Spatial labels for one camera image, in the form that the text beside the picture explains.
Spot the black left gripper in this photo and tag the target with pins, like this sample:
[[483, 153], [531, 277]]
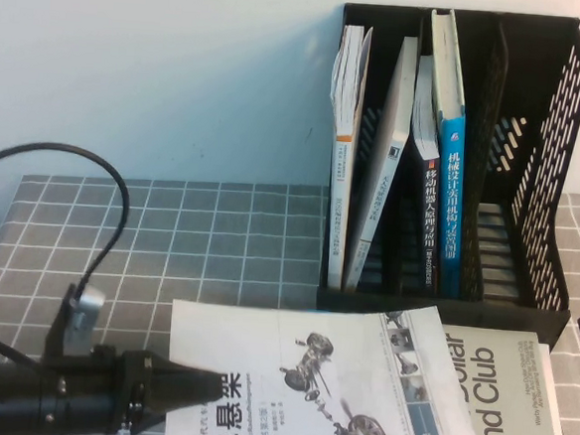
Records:
[[83, 392]]

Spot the white car suspension book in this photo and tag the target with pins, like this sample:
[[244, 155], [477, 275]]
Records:
[[312, 323]]

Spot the blue grey brand club book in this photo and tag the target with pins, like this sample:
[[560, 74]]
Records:
[[507, 392]]

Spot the blue spine mechanism book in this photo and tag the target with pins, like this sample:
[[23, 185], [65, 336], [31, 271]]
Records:
[[452, 214]]

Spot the black spine robot book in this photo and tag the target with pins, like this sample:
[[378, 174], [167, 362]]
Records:
[[429, 227]]

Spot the white book orange spine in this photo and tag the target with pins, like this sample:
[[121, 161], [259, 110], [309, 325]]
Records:
[[339, 206]]

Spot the black perforated book stand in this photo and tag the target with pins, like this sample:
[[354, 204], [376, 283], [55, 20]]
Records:
[[529, 70]]

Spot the grey white slim book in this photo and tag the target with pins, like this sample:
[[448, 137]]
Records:
[[390, 135]]

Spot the grey checked tablecloth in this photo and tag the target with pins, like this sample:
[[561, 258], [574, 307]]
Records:
[[193, 245]]

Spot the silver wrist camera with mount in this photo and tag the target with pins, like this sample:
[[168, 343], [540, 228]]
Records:
[[87, 308]]

